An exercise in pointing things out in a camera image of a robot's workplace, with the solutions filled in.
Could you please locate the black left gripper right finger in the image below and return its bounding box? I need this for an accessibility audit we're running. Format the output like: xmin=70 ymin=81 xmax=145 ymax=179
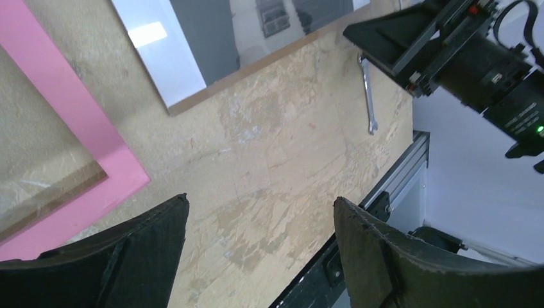
xmin=334 ymin=197 xmax=543 ymax=307

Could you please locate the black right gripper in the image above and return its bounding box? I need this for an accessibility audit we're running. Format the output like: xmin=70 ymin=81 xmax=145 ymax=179
xmin=343 ymin=1 xmax=543 ymax=149

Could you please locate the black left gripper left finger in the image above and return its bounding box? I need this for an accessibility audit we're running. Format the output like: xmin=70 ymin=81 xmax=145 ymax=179
xmin=1 ymin=194 xmax=190 ymax=307

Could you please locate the black white photo print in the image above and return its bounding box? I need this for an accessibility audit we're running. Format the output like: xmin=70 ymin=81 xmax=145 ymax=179
xmin=113 ymin=0 xmax=366 ymax=108

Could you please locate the pink photo frame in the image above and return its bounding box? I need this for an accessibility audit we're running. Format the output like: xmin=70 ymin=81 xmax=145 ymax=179
xmin=1 ymin=1 xmax=150 ymax=261

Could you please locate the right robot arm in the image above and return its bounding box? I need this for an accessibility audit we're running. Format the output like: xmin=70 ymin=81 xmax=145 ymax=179
xmin=343 ymin=1 xmax=543 ymax=158

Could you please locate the silver wrench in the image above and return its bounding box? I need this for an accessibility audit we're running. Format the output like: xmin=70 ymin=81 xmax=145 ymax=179
xmin=358 ymin=53 xmax=378 ymax=135

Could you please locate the aluminium frame rail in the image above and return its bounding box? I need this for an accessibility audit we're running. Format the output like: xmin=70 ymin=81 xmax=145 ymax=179
xmin=359 ymin=131 xmax=536 ymax=267

